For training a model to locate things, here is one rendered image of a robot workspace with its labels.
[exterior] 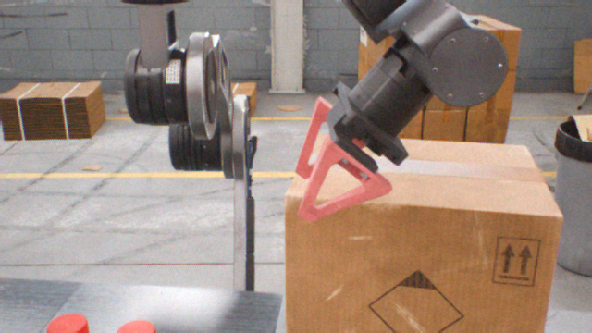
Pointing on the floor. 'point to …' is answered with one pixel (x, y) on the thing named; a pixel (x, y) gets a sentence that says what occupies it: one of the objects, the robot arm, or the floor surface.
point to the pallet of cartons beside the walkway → (368, 55)
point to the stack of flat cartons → (52, 111)
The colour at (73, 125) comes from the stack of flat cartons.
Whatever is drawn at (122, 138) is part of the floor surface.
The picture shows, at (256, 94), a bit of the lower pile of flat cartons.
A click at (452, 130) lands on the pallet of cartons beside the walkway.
